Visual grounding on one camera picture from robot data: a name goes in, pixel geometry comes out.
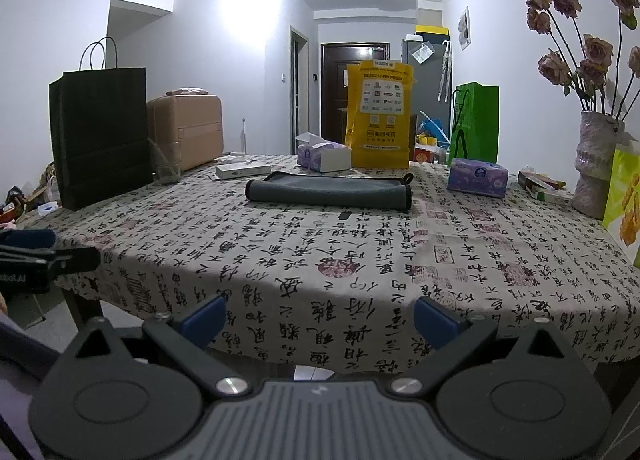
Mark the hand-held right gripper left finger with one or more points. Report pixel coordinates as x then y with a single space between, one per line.
204 322

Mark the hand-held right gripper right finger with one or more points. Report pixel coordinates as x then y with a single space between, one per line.
436 319

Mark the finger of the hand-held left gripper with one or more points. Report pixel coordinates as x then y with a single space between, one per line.
27 237
75 260

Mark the grey towel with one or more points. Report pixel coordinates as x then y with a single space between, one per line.
325 190

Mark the dark table leg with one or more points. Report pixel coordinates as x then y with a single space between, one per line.
82 310

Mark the calligraphy printed tablecloth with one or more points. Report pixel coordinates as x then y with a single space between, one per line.
350 260

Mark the black paper bag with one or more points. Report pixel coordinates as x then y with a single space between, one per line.
100 140

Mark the clear glass cup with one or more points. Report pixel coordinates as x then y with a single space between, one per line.
166 165

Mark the purple tissue pack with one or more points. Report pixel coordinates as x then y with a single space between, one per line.
312 152
475 179

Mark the flat white box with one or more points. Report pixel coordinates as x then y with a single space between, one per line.
242 170

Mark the white green small box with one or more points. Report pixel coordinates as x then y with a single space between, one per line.
552 196

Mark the orange small box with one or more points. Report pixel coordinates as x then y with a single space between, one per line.
537 181

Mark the beige suitcase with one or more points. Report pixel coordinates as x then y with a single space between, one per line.
192 127

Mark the blue plastic bag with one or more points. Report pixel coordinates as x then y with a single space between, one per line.
432 126

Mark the green paper bag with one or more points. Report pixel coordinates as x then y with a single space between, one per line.
477 125

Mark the yellow printed bag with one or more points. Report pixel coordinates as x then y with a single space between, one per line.
380 115

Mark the white textured vase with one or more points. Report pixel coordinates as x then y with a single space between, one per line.
595 165

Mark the yellow-green paper bag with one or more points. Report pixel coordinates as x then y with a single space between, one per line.
625 200

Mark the grey refrigerator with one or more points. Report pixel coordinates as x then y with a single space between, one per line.
427 85

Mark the white folded umbrella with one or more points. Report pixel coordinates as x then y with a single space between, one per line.
444 70

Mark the dark brown door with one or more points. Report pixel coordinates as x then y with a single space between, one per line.
334 90

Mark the yellow black box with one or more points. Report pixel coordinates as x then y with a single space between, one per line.
431 31

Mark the dried rose bouquet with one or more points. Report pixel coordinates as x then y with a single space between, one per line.
595 52

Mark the wall picture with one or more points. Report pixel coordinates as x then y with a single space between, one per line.
464 28

